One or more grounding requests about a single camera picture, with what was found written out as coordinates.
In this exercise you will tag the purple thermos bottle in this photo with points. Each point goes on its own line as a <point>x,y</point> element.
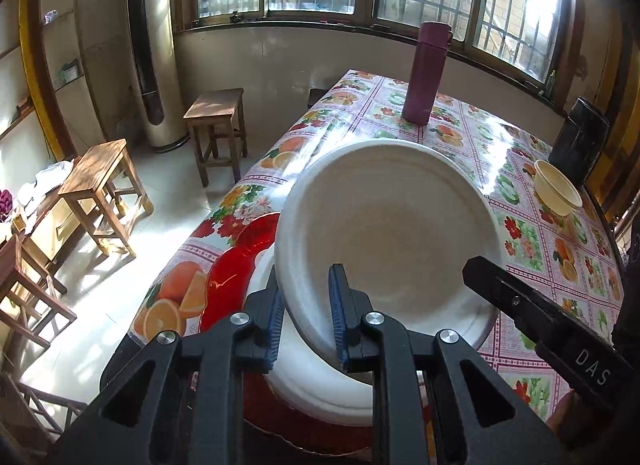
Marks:
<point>422,80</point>

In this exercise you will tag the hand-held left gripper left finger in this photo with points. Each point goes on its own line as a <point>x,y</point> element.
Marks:
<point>276,330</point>

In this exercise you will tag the small green box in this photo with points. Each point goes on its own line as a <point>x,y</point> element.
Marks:
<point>70,74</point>

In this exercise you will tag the wooden stool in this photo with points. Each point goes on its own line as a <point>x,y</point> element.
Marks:
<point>20,275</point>
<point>95,165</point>
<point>215,107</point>

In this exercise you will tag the large white bowl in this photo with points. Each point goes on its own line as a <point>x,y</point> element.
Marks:
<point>310,387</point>

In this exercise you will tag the small white bowl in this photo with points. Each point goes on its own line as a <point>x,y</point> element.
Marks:
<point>400,220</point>

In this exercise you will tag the green bottle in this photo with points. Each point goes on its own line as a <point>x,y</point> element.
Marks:
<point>550,85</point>

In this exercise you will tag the tower air conditioner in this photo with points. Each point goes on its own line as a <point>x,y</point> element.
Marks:
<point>160,70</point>

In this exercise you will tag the floral fruit print tablecloth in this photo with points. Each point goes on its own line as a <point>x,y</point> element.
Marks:
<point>525,245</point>

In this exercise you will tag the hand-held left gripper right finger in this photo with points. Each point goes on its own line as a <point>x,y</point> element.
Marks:
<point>336,320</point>

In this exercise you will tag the white cloth pile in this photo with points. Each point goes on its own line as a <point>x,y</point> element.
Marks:
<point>47,182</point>

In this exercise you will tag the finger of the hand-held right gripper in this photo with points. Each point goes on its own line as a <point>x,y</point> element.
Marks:
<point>550,325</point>

